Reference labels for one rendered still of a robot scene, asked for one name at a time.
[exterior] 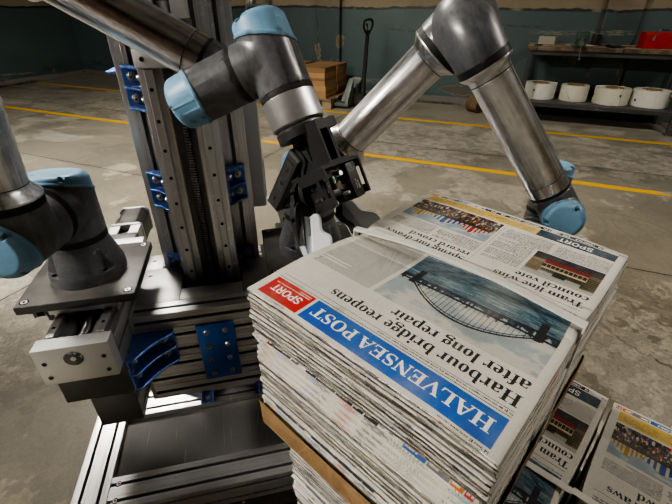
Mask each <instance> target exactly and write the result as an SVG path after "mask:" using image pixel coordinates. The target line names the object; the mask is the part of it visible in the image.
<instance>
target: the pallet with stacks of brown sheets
mask: <svg viewBox="0 0 672 504"><path fill-rule="evenodd" d="M304 63H305V65H306V68H307V71H308V73H309V76H310V78H311V81H312V84H313V86H314V89H315V92H316V94H317V97H318V99H319V100H322V106H321V107H322V109H330V110H331V109H333V108H334V102H333V101H336V100H342V97H343V94H344V92H345V89H346V86H347V78H346V67H347V62H332V61H318V62H314V61H311V60H304Z"/></svg>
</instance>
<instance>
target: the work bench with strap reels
mask: <svg viewBox="0 0 672 504"><path fill-rule="evenodd" d="M535 44H538V43H532V42H529V45H528V48H527V50H529V53H528V57H527V62H526V66H525V71H524V76H523V80H522V85H523V87H524V89H525V91H526V93H527V95H528V97H529V99H530V101H531V103H532V105H533V106H538V107H551V108H564V109H577V110H589V111H602V112H615V113H628V114H641V115H654V116H656V119H655V122H652V123H653V124H659V125H661V123H660V121H661V118H662V116H667V117H671V119H670V122H669V124H668V127H667V129H666V132H665V133H662V134H663V135H664V136H672V134H671V133H672V107H671V106H670V105H668V104H669V101H670V99H671V96H672V78H671V81H670V83H669V86H668V89H663V88H654V87H647V86H646V87H635V88H634V89H632V88H630V87H625V86H617V85H596V87H595V90H594V94H593V97H592V98H591V97H587V96H588V92H589V89H590V85H588V84H583V83H563V84H562V86H561V89H560V93H559V95H555V91H556V88H557V84H558V82H552V81H545V80H528V81H527V78H528V73H529V69H530V64H531V60H532V55H554V56H579V52H580V48H572V47H571V45H572V44H568V43H557V44H554V45H552V44H543V45H542V46H534V45H535ZM585 45H586V48H582V49H581V55H580V57H607V58H633V59H660V60H672V30H671V32H659V31H658V32H655V31H643V32H642V33H641V34H640V35H639V39H638V42H637V45H621V46H626V47H621V48H611V47H606V46H601V45H590V44H585ZM631 93H632V94H631ZM630 96H631V97H630ZM629 99H630V100H629Z"/></svg>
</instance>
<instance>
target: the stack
mask: <svg viewBox="0 0 672 504"><path fill-rule="evenodd" d="M608 399H609V398H607V397H605V396H603V395H601V394H599V393H597V392H596V391H594V390H592V389H590V388H588V387H586V386H584V385H582V384H580V383H578V382H577V381H575V380H573V382H572V384H571V386H570V387H569V389H568V391H567V393H566V394H565V396H564V398H563V400H562V402H561V403H560V405H559V407H558V409H557V410H556V412H555V414H554V416H553V417H552V419H551V421H550V423H549V425H548V426H547V428H546V430H545V432H544V433H543V435H542V437H541V439H540V440H539V442H538V444H537V446H536V448H535V449H534V451H533V453H532V455H531V456H530V458H529V460H528V462H527V463H526V465H525V467H524V469H523V471H522V472H521V474H520V476H519V478H518V479H517V481H516V483H515V485H514V486H513V488H512V490H511V492H510V494H509V495H508V497H507V499H506V501H505V502H504V504H672V429H671V428H669V427H667V426H665V425H663V424H661V423H659V422H657V421H654V420H652V419H650V418H648V417H646V416H644V415H641V414H639V413H637V412H635V411H633V410H630V409H628V408H626V407H624V406H622V405H620V404H617V403H615V402H614V405H613V407H612V408H611V409H610V411H609V414H608V416H607V419H606V421H605V423H604V424H603V427H602V429H601V432H600V433H599V435H598V437H597V440H596V442H595V444H594V447H593V449H591V451H590V454H589V456H588V458H587V460H586V462H585V464H584V466H583V469H581V470H580V468H581V465H582V463H583V461H584V459H585V457H586V455H587V453H588V451H589V448H590V446H591V444H592V442H593V440H594V438H595V436H596V433H597V430H598V426H599V424H600V421H601V419H602V416H603V414H604V412H605V411H604V410H605V408H606V404H607V401H608ZM289 452H290V454H289V457H290V459H291V460H292V461H293V463H292V465H293V466H294V468H293V469H292V472H293V474H292V475H291V477H292V478H293V479H294V485H293V488H294V489H295V493H296V494H295V495H296V497H297V500H298V502H297V504H349V503H348V502H347V501H346V500H345V499H344V498H343V497H342V496H341V495H340V494H339V493H338V492H337V491H336V490H335V489H334V488H333V487H332V486H330V485H329V484H328V483H327V482H326V481H325V480H324V479H323V478H322V477H321V476H320V475H319V474H318V473H317V472H316V471H315V470H314V469H313V468H312V467H311V466H310V465H308V464H307V463H306V462H305V461H304V460H303V459H302V458H301V457H300V456H299V455H298V454H297V453H296V452H295V451H294V450H293V449H292V448H290V451H289ZM579 470H580V472H579ZM578 472H579V474H578ZM577 474H578V476H577ZM576 476H577V477H576ZM575 478H576V479H575ZM574 480H575V482H574Z"/></svg>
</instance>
